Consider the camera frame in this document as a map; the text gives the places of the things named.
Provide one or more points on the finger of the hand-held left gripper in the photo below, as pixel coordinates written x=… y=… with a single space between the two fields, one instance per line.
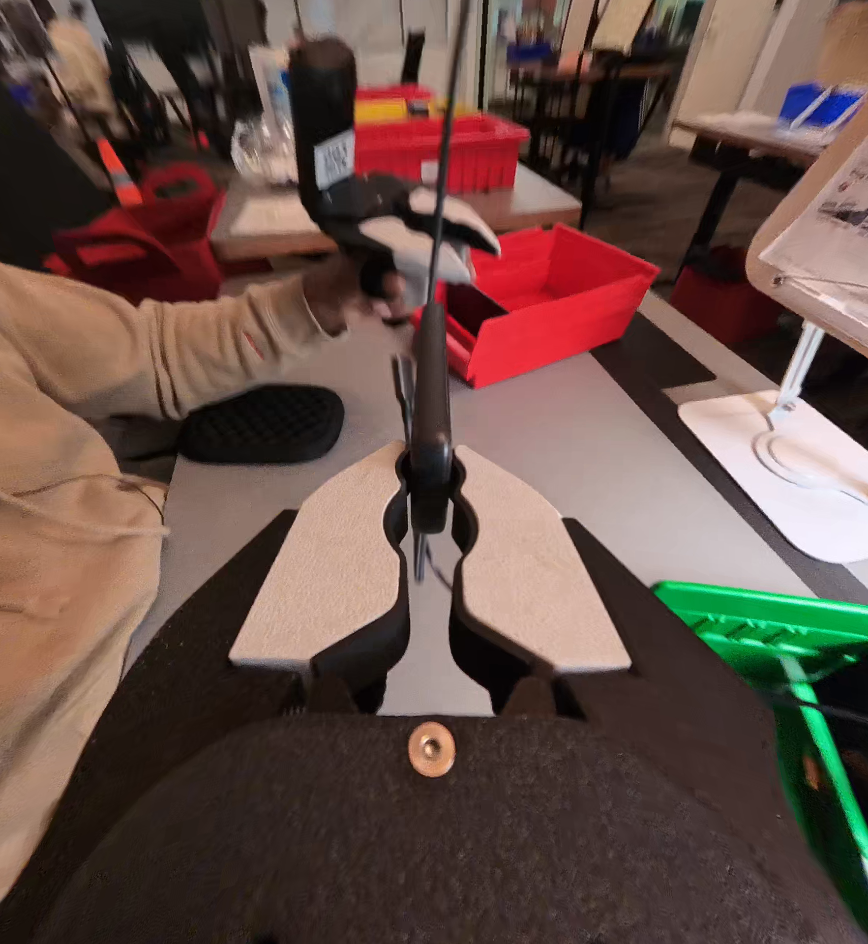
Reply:
x=411 y=251
x=459 y=217

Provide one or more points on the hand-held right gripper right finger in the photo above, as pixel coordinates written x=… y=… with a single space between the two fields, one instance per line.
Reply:
x=544 y=582

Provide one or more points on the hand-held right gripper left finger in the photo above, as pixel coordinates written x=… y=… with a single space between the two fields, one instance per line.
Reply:
x=330 y=575

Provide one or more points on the red plastic bin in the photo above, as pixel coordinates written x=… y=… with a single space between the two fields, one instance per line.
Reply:
x=552 y=317

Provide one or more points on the slim black usb hub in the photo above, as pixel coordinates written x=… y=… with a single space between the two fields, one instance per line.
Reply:
x=431 y=413

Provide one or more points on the green plastic bin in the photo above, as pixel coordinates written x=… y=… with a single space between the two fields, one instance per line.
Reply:
x=736 y=627

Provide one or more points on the person's left forearm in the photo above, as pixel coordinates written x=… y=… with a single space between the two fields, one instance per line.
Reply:
x=146 y=339

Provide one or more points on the person's left hand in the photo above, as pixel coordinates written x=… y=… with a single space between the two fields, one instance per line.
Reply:
x=341 y=295

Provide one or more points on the yellow storage bin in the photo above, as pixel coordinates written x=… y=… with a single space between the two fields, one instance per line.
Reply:
x=382 y=110

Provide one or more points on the long red storage bin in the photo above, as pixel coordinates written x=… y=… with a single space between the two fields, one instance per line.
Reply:
x=478 y=155

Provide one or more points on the red tote bag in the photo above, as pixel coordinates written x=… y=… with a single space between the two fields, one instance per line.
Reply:
x=146 y=258
x=198 y=199

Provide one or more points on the black wrist rest pad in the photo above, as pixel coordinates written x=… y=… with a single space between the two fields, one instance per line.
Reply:
x=264 y=424

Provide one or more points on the orange traffic cone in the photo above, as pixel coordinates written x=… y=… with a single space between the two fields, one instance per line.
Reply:
x=124 y=181

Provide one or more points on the white document stand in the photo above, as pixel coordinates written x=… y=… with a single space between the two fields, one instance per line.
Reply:
x=736 y=442

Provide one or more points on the person in beige hoodie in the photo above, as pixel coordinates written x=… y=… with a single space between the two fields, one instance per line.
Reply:
x=35 y=627

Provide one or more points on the blue plastic bin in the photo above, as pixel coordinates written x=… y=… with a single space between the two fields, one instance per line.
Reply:
x=799 y=103
x=843 y=107

